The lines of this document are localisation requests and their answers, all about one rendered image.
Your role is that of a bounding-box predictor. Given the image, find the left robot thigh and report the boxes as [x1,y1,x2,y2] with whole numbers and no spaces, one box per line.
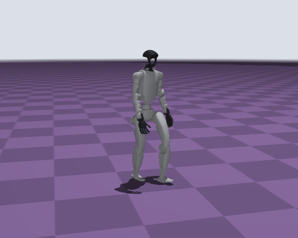
[151,112,170,153]

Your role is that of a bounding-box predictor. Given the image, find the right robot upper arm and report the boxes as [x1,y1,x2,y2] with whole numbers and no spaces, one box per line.
[132,71,143,100]

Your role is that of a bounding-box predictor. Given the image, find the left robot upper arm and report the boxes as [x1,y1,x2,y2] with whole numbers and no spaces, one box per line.
[157,72,165,97]

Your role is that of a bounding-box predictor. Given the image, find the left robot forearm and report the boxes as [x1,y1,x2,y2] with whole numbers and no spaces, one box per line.
[159,94,168,113]

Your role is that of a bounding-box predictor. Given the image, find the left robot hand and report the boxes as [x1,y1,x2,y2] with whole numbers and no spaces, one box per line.
[164,108,173,127]

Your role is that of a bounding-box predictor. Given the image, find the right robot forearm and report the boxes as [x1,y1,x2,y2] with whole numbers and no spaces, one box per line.
[132,93,142,119]

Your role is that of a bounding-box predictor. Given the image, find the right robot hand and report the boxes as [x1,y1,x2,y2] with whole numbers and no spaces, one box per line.
[137,113,151,134]

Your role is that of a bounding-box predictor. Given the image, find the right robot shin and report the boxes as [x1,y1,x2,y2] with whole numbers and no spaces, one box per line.
[132,147,144,176]

